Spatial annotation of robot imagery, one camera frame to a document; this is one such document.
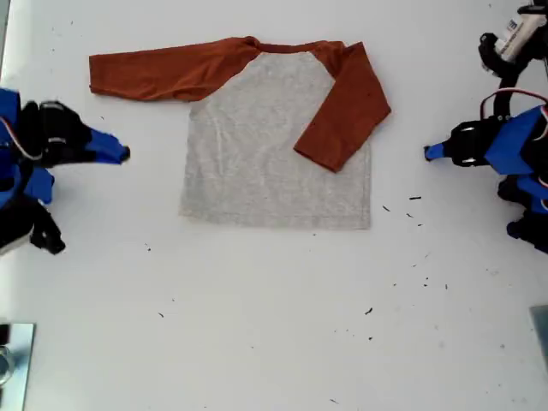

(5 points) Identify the grey shirt with rust sleeves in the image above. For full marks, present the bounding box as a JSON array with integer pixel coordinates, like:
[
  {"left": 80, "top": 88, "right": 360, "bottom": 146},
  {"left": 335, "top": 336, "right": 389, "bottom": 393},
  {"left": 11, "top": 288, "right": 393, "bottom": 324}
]
[{"left": 88, "top": 36, "right": 393, "bottom": 230}]

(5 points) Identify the steel clamp plate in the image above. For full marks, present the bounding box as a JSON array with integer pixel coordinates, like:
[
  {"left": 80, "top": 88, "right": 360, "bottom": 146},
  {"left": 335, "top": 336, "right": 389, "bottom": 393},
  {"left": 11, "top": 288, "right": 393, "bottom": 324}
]
[{"left": 0, "top": 323, "right": 38, "bottom": 411}]

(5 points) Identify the red white arm wire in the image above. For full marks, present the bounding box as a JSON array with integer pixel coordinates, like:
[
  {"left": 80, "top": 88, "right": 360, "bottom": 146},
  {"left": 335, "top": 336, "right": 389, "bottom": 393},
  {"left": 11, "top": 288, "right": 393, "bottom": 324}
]
[
  {"left": 479, "top": 86, "right": 548, "bottom": 122},
  {"left": 0, "top": 115, "right": 46, "bottom": 162}
]

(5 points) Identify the black camera stalk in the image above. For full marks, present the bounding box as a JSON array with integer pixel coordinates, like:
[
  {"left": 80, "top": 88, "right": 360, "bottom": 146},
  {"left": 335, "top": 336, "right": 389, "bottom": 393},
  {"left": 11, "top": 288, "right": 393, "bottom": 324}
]
[{"left": 491, "top": 55, "right": 536, "bottom": 125}]

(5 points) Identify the black camera cable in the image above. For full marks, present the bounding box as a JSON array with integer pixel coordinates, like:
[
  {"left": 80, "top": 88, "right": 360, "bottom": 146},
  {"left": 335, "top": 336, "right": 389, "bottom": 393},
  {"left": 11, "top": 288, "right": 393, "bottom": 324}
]
[{"left": 478, "top": 32, "right": 507, "bottom": 79}]

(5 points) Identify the white labelled camera box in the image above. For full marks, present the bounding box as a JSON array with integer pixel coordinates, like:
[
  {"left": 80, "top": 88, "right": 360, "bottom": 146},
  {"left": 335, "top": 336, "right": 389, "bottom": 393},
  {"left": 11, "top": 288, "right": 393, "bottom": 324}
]
[{"left": 494, "top": 5, "right": 548, "bottom": 61}]

